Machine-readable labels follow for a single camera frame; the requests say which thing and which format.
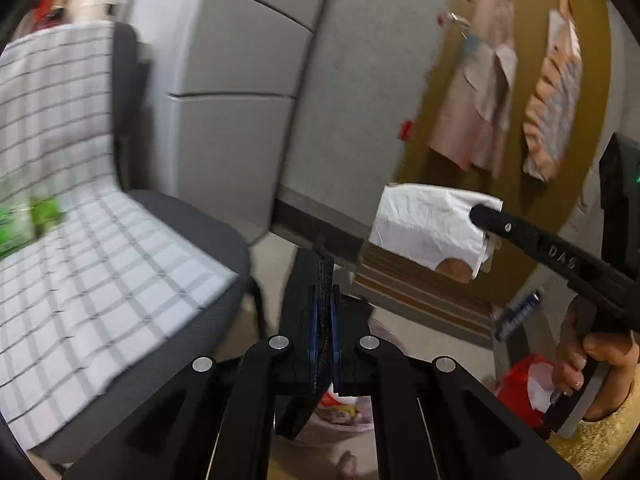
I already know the pink hanging apron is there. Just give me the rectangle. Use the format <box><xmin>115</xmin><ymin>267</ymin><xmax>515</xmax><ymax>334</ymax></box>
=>
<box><xmin>429</xmin><ymin>0</ymin><xmax>518</xmax><ymax>173</ymax></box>

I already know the red plastic bag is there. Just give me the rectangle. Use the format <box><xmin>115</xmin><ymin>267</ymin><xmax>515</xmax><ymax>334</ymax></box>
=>
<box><xmin>497</xmin><ymin>354</ymin><xmax>566</xmax><ymax>441</ymax></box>

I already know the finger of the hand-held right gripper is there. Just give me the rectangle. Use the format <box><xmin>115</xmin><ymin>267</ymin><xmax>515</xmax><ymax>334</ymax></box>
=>
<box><xmin>470</xmin><ymin>203</ymin><xmax>609</xmax><ymax>307</ymax></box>

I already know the grey refrigerator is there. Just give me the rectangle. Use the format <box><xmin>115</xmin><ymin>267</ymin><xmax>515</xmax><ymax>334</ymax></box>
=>
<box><xmin>125</xmin><ymin>0</ymin><xmax>461</xmax><ymax>246</ymax></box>

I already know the white grey checkered cloth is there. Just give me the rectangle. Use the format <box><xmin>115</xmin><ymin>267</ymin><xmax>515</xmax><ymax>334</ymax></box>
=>
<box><xmin>0</xmin><ymin>22</ymin><xmax>241</xmax><ymax>453</ymax></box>

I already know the orange white hanging cloth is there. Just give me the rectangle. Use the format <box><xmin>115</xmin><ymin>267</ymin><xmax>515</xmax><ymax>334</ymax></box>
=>
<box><xmin>522</xmin><ymin>0</ymin><xmax>583</xmax><ymax>181</ymax></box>

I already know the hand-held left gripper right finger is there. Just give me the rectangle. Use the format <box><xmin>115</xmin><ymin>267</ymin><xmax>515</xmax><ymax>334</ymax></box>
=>
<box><xmin>330</xmin><ymin>285</ymin><xmax>583</xmax><ymax>480</ymax></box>

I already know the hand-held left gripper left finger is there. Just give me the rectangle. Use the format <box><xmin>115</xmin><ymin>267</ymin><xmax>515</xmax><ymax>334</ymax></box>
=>
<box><xmin>62</xmin><ymin>307</ymin><xmax>318</xmax><ymax>480</ymax></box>

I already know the brown wooden door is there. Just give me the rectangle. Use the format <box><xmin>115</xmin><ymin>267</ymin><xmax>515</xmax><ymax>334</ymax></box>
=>
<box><xmin>395</xmin><ymin>0</ymin><xmax>613</xmax><ymax>306</ymax></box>

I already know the person's right hand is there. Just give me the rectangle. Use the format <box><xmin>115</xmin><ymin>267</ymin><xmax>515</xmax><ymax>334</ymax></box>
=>
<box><xmin>550</xmin><ymin>305</ymin><xmax>640</xmax><ymax>423</ymax></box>

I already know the grey office chair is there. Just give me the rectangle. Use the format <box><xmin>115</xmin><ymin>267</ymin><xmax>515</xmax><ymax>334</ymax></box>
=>
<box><xmin>30</xmin><ymin>22</ymin><xmax>267</xmax><ymax>466</ymax></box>

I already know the black fabric piece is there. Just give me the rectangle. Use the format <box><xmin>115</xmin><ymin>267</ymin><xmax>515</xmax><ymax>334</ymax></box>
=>
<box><xmin>276</xmin><ymin>246</ymin><xmax>337</xmax><ymax>442</ymax></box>

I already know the green snack packet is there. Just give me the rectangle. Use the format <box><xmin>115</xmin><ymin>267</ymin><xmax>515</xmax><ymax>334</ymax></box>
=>
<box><xmin>0</xmin><ymin>195</ymin><xmax>66</xmax><ymax>261</ymax></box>

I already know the person's right forearm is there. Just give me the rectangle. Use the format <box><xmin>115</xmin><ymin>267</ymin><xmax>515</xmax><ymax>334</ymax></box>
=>
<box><xmin>547</xmin><ymin>400</ymin><xmax>636</xmax><ymax>480</ymax></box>

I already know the blue packet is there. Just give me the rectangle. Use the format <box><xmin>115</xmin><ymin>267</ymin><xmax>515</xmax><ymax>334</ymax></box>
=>
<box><xmin>492</xmin><ymin>287</ymin><xmax>543</xmax><ymax>343</ymax></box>

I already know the pink plastic bag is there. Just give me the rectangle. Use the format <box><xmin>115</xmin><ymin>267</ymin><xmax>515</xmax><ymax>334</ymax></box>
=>
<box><xmin>295</xmin><ymin>317</ymin><xmax>401</xmax><ymax>448</ymax></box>

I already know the person's foot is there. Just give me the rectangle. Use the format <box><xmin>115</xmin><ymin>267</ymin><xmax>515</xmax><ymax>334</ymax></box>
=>
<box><xmin>335</xmin><ymin>450</ymin><xmax>359</xmax><ymax>479</ymax></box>

